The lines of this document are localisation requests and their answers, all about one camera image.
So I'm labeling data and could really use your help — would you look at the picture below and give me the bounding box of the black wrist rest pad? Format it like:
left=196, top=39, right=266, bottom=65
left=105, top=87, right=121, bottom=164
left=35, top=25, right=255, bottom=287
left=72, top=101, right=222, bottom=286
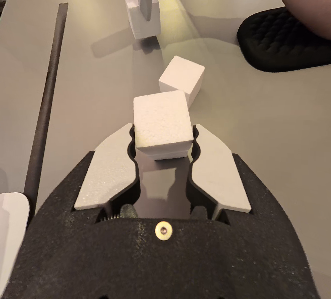
left=237, top=7, right=331, bottom=72

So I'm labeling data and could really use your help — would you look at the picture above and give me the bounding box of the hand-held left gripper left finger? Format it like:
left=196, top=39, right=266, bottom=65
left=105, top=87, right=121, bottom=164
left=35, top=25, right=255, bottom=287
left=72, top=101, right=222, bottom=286
left=74, top=123, right=141, bottom=217

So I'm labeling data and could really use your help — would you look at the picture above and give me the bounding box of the wooden board document stand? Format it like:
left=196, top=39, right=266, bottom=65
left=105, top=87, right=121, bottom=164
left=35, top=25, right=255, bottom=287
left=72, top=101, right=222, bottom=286
left=0, top=192, right=29, bottom=289

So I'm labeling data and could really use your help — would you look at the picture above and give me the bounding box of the white foam cube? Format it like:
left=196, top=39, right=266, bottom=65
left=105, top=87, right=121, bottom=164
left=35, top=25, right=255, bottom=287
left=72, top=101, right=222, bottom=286
left=133, top=90, right=194, bottom=149
left=124, top=0, right=160, bottom=39
left=158, top=56, right=205, bottom=107
left=140, top=146, right=188, bottom=160

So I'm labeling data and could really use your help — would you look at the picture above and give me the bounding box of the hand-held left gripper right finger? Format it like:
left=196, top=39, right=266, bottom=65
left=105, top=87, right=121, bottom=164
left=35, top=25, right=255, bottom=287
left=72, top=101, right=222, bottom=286
left=186, top=124, right=252, bottom=219

